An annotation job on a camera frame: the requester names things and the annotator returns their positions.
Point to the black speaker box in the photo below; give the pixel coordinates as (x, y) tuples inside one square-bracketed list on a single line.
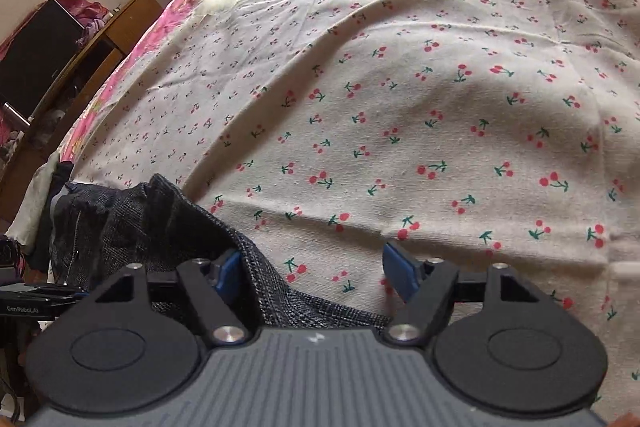
[(37, 52)]

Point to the cherry print cloth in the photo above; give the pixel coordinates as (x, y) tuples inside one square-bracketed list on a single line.
[(400, 107)]

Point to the wooden cabinet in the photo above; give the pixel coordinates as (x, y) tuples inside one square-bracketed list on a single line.
[(115, 37)]

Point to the pink purple cloth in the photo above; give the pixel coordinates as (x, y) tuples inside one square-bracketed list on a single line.
[(90, 14)]

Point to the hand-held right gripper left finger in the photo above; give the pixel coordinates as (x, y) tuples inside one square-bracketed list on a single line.
[(230, 274)]

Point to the white cloth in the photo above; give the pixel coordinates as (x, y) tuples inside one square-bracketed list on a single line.
[(35, 207)]

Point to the dark grey plaid pants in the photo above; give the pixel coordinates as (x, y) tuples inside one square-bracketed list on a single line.
[(135, 227)]

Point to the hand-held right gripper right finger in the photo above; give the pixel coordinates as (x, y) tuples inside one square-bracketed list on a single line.
[(400, 269)]

